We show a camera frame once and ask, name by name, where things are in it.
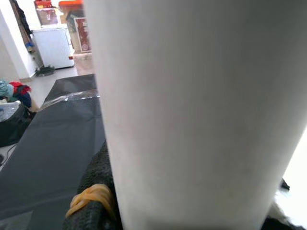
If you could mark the white plastic wrapper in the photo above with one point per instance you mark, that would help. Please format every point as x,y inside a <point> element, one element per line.
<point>7,109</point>

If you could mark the dark hanging garment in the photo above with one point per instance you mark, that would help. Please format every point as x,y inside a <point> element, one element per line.
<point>21,19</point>

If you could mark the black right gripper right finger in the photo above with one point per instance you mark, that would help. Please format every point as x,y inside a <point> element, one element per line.
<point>273,224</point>

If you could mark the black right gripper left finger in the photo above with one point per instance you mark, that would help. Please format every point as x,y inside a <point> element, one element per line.
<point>96,172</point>

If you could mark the white cabinet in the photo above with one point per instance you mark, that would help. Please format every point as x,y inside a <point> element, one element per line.
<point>54,48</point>

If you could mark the small black floor item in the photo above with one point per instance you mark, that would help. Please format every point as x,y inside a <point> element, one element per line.
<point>44,70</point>

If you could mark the black fabric bag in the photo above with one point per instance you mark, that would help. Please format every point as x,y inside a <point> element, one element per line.
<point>12,127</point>

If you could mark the clear tape strip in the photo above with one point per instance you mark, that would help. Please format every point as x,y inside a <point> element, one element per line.
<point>72,97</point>

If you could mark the white plastic table leg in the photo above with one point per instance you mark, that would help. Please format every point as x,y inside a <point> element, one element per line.
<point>192,107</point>

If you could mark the red cloth item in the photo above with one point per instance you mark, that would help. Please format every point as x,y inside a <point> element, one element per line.
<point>20,87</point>

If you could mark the black tablecloth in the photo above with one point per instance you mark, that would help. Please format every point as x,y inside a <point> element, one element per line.
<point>48,143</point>

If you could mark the red printed carton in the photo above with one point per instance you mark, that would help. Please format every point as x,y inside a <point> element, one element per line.
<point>45,13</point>

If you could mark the yellow rubber band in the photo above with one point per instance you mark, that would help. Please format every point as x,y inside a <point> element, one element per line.
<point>96,195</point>

